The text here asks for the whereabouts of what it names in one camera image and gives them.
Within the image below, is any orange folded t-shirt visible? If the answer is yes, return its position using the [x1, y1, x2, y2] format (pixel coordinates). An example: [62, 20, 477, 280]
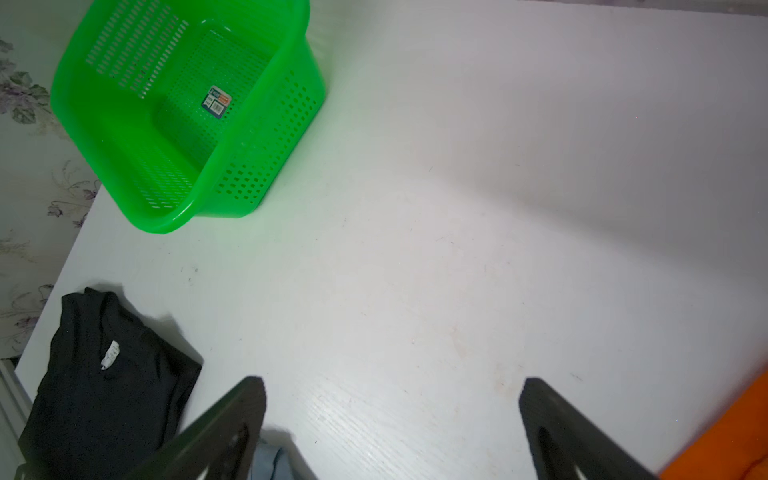
[660, 374, 767, 480]

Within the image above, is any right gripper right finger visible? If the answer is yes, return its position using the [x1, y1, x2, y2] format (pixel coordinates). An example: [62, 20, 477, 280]
[518, 377, 655, 479]

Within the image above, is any black t-shirt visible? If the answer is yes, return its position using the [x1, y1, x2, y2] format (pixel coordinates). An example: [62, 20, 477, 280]
[19, 288, 202, 479]

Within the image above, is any grey-blue t-shirt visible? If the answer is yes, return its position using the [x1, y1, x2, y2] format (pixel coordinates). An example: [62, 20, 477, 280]
[246, 439, 301, 480]

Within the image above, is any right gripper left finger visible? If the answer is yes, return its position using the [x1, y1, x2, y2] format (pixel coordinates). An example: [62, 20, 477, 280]
[127, 376, 267, 479]

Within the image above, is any green plastic mesh basket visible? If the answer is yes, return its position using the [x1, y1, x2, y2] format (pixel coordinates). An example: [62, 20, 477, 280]
[51, 1, 325, 234]

